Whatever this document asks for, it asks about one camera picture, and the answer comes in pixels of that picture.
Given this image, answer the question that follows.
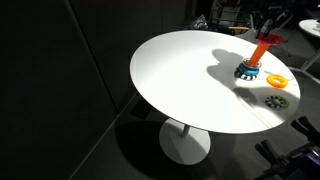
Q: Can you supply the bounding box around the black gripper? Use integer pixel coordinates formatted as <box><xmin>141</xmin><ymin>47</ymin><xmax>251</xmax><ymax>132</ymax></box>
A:
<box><xmin>259</xmin><ymin>0</ymin><xmax>291</xmax><ymax>37</ymax></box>

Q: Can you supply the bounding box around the orange stacking pole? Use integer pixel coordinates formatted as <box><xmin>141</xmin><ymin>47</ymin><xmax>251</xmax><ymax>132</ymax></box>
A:
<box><xmin>247</xmin><ymin>42</ymin><xmax>271</xmax><ymax>67</ymax></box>

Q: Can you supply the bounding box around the yellow bar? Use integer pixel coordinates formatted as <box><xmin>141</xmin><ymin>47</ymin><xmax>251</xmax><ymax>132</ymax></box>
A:
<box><xmin>227</xmin><ymin>26</ymin><xmax>251</xmax><ymax>32</ymax></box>

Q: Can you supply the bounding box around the small white round table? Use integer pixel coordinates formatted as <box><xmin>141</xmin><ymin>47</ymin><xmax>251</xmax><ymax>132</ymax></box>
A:
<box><xmin>297</xmin><ymin>18</ymin><xmax>320</xmax><ymax>73</ymax></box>

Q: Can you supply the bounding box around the small grey object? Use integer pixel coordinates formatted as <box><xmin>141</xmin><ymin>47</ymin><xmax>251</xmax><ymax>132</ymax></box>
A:
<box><xmin>189</xmin><ymin>14</ymin><xmax>210</xmax><ymax>32</ymax></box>

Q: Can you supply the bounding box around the black clamp orange tip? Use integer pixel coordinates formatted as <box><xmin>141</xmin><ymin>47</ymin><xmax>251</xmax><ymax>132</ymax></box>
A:
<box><xmin>254</xmin><ymin>139</ymin><xmax>285</xmax><ymax>165</ymax></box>
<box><xmin>290</xmin><ymin>115</ymin><xmax>320</xmax><ymax>147</ymax></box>

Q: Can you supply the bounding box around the clear translucent ring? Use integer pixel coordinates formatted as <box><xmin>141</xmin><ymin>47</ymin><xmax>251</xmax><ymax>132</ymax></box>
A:
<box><xmin>242</xmin><ymin>56</ymin><xmax>263</xmax><ymax>70</ymax></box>

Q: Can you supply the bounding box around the metal frame chair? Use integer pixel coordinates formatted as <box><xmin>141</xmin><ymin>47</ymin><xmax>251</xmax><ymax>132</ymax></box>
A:
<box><xmin>209</xmin><ymin>0</ymin><xmax>252</xmax><ymax>35</ymax></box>

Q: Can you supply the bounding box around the blue toy ring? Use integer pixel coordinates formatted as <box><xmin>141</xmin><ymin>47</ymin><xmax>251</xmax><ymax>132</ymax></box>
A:
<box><xmin>235</xmin><ymin>62</ymin><xmax>261</xmax><ymax>77</ymax></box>

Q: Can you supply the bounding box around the yellow toy ring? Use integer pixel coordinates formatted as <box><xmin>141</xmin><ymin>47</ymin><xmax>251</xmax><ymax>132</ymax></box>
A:
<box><xmin>265</xmin><ymin>73</ymin><xmax>289</xmax><ymax>90</ymax></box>

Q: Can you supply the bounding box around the green checkered toy ring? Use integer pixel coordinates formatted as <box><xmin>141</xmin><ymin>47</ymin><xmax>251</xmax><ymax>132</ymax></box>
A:
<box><xmin>264</xmin><ymin>94</ymin><xmax>290</xmax><ymax>111</ymax></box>

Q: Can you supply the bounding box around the white table pedestal base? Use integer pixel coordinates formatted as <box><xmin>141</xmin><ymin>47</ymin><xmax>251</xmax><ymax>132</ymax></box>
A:
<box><xmin>158</xmin><ymin>117</ymin><xmax>212</xmax><ymax>166</ymax></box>

